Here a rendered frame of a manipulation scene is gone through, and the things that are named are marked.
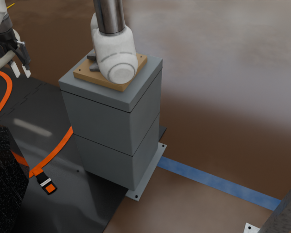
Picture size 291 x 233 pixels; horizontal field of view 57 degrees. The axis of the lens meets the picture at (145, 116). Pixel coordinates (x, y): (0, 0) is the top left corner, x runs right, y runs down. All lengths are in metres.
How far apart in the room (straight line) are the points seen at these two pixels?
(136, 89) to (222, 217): 0.99
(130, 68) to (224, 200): 1.17
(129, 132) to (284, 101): 1.69
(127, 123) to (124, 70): 0.35
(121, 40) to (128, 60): 0.08
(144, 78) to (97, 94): 0.25
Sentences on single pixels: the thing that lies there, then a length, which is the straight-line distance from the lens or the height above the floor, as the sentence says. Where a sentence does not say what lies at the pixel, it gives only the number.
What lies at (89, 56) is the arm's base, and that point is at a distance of 1.42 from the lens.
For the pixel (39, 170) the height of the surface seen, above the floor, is 0.07.
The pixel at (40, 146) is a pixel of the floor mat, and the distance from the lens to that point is 2.18.
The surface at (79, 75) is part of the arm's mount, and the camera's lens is 1.36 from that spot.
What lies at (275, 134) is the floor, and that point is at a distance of 2.37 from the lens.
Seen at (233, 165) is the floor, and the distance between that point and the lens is 2.05.
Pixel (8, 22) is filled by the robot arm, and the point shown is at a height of 1.13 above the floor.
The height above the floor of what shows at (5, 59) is 1.00.
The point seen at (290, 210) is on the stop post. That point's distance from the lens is 1.36.
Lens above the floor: 1.62
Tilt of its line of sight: 46 degrees down
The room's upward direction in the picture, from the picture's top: straight up
